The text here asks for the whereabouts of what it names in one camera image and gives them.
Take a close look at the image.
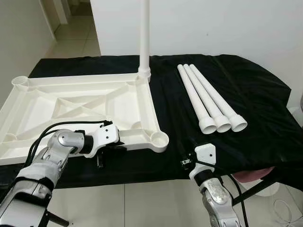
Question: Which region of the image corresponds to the black table cloth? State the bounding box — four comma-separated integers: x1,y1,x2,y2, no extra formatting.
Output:
0,53,303,191

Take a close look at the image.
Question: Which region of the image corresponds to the white round base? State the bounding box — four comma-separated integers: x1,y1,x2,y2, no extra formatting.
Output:
246,180,280,195

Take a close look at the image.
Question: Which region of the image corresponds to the pink round object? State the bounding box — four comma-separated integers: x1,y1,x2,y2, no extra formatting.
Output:
234,166,275,183

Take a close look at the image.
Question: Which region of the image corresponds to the thick white cable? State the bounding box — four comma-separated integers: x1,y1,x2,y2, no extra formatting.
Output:
272,198,303,227

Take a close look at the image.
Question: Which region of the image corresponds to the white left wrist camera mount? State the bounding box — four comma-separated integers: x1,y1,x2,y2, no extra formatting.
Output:
90,124,120,154

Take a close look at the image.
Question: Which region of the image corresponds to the white plastic table top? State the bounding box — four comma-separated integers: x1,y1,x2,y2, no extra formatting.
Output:
0,71,169,166

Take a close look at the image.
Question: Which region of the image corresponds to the white plastic table leg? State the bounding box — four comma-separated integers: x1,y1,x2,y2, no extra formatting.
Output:
183,64,232,133
189,63,248,133
177,65,217,135
137,0,152,83

